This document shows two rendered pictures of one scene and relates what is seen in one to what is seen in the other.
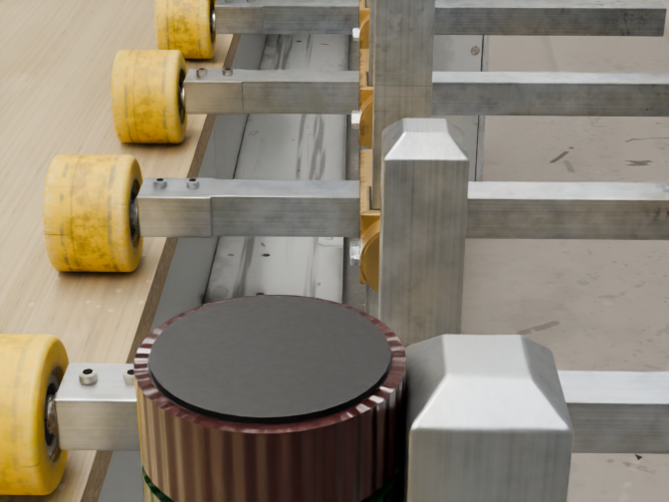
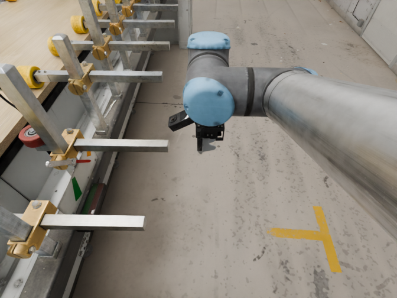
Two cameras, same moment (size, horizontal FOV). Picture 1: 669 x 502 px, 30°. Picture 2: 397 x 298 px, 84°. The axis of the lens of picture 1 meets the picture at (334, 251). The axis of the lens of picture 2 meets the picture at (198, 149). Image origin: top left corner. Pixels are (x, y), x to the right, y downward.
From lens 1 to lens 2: 0.51 m
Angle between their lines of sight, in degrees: 24
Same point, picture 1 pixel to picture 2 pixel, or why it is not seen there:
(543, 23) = (156, 8)
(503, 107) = (137, 26)
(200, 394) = not seen: outside the picture
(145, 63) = (75, 18)
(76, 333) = (54, 65)
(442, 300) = (69, 60)
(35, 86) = (68, 21)
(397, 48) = (87, 18)
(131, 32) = not seen: hidden behind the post
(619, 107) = (156, 26)
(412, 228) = (60, 49)
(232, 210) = (78, 45)
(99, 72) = not seen: hidden behind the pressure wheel
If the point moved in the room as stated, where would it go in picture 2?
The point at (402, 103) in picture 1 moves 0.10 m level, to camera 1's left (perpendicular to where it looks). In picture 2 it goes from (92, 28) to (67, 28)
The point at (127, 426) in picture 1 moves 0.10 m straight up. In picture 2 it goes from (45, 78) to (29, 51)
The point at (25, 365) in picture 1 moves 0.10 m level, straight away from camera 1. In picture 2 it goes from (27, 70) to (32, 57)
